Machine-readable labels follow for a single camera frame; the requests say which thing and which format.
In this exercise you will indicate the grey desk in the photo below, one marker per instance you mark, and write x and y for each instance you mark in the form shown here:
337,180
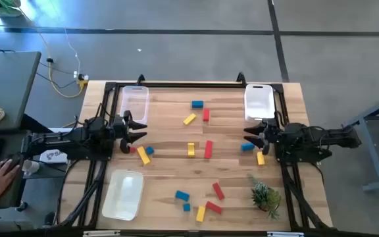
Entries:
5,85

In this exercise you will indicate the small white plastic bin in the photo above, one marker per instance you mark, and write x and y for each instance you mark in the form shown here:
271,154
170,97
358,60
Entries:
258,102

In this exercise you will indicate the short red block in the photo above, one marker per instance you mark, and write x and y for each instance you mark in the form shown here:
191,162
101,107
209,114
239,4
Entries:
206,115

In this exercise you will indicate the long red block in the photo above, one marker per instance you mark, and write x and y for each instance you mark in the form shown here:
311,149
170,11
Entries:
218,191
133,150
214,207
208,149

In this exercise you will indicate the clear plastic bin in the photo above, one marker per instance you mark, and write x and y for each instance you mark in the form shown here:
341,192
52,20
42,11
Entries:
136,98

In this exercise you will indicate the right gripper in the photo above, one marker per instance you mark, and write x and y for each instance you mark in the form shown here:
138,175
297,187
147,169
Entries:
271,135

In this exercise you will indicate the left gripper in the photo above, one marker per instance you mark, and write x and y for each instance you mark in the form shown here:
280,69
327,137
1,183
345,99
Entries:
121,128

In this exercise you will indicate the small blue cube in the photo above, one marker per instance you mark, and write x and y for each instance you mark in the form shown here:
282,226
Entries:
149,150
186,207

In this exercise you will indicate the yellow power plug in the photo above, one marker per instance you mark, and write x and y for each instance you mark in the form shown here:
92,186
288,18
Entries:
82,82

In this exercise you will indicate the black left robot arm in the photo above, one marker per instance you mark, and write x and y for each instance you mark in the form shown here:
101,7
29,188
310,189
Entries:
61,141

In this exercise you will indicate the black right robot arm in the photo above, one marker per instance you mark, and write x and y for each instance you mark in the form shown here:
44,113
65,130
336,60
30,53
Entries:
308,136

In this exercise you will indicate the grey metal table frame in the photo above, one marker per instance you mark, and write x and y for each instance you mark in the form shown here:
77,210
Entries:
370,148

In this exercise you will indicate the blue rectangular block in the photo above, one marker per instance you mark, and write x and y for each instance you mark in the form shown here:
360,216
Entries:
182,195
197,104
247,147

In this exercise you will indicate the silver metal bracket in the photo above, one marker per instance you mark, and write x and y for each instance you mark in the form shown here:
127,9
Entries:
101,233
285,233

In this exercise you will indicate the yellow rectangular block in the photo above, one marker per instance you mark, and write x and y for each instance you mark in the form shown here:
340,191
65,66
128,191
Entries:
200,213
189,118
143,155

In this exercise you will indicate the black frame clamp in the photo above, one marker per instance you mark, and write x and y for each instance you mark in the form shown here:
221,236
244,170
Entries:
140,79
241,77

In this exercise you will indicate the white printed box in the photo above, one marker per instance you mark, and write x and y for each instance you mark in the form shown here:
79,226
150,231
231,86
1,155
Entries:
54,155

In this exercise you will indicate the small green potted plant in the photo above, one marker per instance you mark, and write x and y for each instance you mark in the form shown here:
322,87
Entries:
265,197

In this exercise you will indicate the green white shoe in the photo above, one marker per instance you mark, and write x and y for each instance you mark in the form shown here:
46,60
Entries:
8,8

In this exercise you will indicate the person's hand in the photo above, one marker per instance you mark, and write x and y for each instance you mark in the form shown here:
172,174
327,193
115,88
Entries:
0,179

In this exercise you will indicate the white cup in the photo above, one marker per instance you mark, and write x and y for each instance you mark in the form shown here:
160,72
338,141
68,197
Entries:
30,167

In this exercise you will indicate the yellow cylinder block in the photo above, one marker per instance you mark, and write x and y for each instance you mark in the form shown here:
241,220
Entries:
260,158

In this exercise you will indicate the yellow arch block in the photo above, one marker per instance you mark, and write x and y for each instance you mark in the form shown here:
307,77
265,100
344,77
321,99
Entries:
191,149

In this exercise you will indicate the black caster wheel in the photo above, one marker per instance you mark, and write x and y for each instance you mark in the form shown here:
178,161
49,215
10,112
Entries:
21,206

